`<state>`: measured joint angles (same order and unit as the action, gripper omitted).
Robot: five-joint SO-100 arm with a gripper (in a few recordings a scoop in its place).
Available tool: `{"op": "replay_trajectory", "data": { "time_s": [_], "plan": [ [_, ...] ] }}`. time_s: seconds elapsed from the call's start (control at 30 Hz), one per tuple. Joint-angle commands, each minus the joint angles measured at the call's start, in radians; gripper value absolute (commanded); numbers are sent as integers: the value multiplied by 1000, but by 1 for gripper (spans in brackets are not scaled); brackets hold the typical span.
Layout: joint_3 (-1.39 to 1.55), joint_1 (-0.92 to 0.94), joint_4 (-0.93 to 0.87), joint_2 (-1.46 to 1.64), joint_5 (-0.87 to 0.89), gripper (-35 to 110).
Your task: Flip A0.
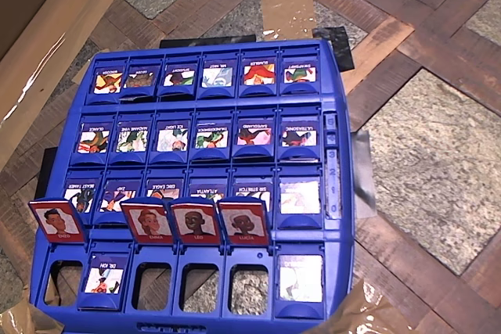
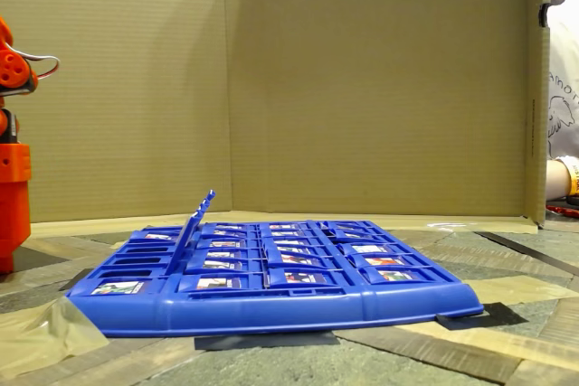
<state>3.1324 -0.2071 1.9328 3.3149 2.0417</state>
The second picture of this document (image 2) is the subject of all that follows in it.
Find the blue flip tile Lucia card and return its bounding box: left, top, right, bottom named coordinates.
left=165, top=210, right=204, bottom=277

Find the large brown cardboard box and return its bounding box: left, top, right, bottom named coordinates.
left=0, top=0, right=552, bottom=236

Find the blue plastic guessing game board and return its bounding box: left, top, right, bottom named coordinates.
left=66, top=220, right=485, bottom=338

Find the black tape piece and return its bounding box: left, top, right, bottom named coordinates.
left=58, top=268, right=94, bottom=292

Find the long black tape strip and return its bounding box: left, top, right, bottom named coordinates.
left=474, top=231, right=579, bottom=278

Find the flat brown packing tape patch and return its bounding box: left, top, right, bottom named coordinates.
left=468, top=275, right=579, bottom=306

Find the red patterned object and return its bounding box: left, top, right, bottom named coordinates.
left=546, top=203, right=579, bottom=219

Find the person in white printed T-shirt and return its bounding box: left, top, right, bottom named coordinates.
left=546, top=0, right=579, bottom=162

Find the crumpled brown packing tape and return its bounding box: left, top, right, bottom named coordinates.
left=0, top=297, right=109, bottom=381

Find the white red wrist servo cable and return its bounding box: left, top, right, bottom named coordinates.
left=8, top=44, right=62, bottom=82

